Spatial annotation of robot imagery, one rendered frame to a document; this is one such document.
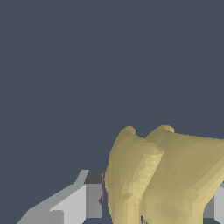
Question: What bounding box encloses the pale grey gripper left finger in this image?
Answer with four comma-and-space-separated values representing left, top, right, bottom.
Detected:
16, 169, 105, 224

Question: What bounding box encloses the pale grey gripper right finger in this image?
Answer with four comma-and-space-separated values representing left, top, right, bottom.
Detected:
202, 181, 224, 224

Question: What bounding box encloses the tan lumpy molar-shaped object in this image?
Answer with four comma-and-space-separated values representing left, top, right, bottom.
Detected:
103, 124, 224, 224

